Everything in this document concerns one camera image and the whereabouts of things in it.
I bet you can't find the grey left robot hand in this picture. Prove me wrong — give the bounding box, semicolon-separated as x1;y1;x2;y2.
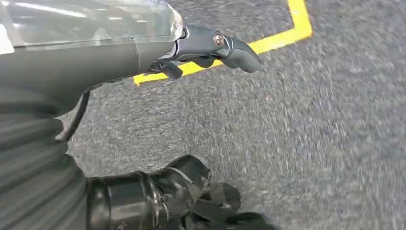
0;0;263;112

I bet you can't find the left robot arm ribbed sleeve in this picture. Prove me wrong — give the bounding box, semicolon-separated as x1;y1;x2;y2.
0;89;88;230

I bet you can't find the robot's black left leg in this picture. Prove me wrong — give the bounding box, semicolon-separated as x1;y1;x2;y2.
85;154;278;230

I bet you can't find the yellow floor tape square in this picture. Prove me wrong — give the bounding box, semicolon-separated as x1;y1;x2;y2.
133;0;314;86

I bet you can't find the black strap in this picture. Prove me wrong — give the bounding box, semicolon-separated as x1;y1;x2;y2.
54;90;91;142

